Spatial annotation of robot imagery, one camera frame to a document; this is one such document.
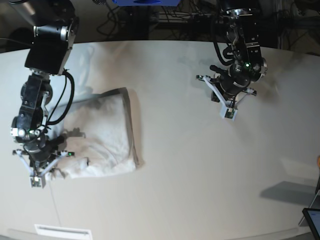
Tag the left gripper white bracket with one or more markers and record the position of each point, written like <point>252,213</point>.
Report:
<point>229,104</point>

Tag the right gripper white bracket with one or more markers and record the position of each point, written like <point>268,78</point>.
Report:
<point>33,171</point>

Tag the white T-shirt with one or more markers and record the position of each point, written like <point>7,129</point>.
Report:
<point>99,131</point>

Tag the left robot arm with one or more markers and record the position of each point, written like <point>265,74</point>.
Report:
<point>236,42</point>

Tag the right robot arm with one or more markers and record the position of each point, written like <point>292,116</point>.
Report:
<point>55,26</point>

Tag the white label strip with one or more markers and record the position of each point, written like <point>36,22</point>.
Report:
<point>41,227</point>

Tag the black power strip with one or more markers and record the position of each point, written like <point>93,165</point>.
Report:
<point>171,18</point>

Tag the blue box overhead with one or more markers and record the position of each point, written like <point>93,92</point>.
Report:
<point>127,3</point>

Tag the tablet screen with stand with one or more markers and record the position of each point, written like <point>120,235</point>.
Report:
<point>311,214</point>

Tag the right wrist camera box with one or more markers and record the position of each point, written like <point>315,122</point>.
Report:
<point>37,182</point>

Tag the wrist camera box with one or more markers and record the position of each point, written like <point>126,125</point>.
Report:
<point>37,182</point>
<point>228,113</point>

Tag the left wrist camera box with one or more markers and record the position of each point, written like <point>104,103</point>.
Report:
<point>228,113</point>

